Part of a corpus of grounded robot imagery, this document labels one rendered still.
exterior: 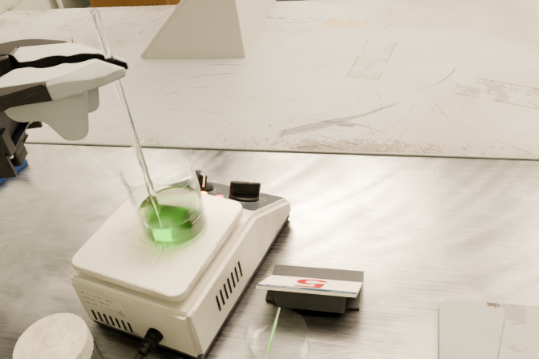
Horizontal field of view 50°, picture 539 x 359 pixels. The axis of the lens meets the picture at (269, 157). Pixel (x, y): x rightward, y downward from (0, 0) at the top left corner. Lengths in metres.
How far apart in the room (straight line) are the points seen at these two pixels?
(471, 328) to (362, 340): 0.09
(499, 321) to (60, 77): 0.41
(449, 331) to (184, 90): 0.56
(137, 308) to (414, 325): 0.24
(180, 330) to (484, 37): 0.68
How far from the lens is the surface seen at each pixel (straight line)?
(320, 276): 0.58
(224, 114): 0.84
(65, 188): 0.79
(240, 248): 0.54
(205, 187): 0.62
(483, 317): 0.55
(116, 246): 0.54
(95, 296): 0.55
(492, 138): 0.76
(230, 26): 0.96
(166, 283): 0.49
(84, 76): 0.44
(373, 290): 0.57
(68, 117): 0.46
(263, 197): 0.62
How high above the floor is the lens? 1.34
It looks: 37 degrees down
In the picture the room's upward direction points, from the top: 9 degrees counter-clockwise
